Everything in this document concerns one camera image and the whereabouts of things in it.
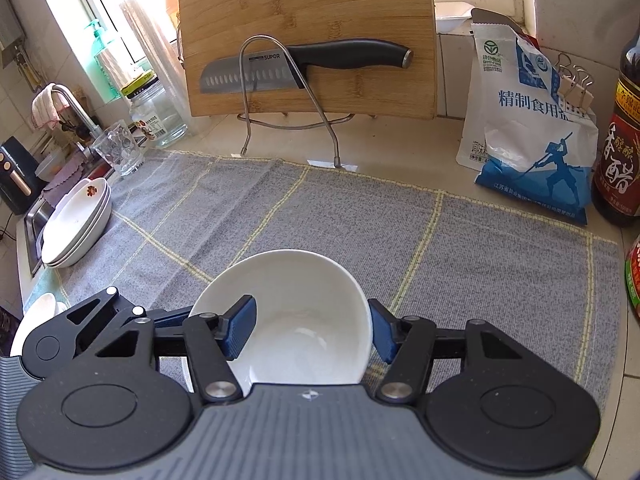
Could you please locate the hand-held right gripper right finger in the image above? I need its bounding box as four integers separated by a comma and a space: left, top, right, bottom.
367, 297, 551, 406

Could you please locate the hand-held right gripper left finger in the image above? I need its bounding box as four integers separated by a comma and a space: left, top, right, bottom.
75, 294, 259, 405

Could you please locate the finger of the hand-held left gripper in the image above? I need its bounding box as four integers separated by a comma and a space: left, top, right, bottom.
62, 286, 193, 354

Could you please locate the white flower print bowl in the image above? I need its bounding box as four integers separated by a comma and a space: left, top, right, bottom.
181, 250, 374, 396
10, 292, 68, 358

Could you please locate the large white fruit print plate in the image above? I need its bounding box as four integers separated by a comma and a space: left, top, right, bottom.
41, 195, 113, 260

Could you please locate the deep white fruit print plate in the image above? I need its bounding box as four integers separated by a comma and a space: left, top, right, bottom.
42, 177, 112, 251

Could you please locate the steel sink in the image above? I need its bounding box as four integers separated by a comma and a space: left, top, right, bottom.
22, 160, 96, 276

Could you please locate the grey blue checked towel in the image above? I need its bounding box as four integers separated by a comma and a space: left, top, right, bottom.
22, 152, 623, 411

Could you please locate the purple cloth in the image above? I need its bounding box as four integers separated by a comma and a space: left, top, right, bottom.
42, 155, 96, 206

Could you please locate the clear plastic container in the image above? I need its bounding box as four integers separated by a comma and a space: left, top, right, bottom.
35, 152, 68, 183

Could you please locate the black kitchen appliance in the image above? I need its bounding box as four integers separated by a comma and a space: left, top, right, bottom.
0, 136, 43, 216

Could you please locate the patterned drinking glass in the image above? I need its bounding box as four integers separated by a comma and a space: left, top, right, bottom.
91, 120, 146, 177

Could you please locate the glass jar with lid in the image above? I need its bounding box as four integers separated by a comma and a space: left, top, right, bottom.
121, 72, 190, 150

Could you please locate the metal faucet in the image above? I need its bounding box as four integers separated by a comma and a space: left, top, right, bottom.
50, 85, 103, 146

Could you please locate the pink cloth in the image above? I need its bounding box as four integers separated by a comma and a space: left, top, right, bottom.
31, 84, 68, 131

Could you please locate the plastic bag roll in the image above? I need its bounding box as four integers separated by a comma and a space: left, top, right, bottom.
95, 45, 136, 93

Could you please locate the white blue salt bag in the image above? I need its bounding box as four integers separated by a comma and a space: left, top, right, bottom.
456, 7, 599, 226

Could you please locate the red label bottle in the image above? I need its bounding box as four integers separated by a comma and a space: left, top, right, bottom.
624, 232, 640, 321

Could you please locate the green soap dispenser bottle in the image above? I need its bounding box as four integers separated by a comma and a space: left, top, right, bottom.
84, 19, 121, 96

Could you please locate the stack of clear plastic cups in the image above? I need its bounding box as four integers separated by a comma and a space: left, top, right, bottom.
119, 0, 188, 136

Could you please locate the dark vinegar bottle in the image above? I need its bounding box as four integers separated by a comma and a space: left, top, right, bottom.
591, 35, 640, 228

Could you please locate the gold binder clip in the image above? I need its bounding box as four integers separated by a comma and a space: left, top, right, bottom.
555, 52, 581, 101
570, 65, 596, 108

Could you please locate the bamboo cutting board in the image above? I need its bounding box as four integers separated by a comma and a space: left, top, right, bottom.
177, 0, 438, 121

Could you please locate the metal wire rack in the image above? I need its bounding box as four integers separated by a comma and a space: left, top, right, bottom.
175, 25, 378, 168

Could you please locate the black handled kitchen knife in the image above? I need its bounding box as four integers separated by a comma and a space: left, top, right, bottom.
200, 40, 414, 95

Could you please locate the grey wall box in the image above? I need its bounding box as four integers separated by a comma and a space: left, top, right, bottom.
0, 0, 27, 68

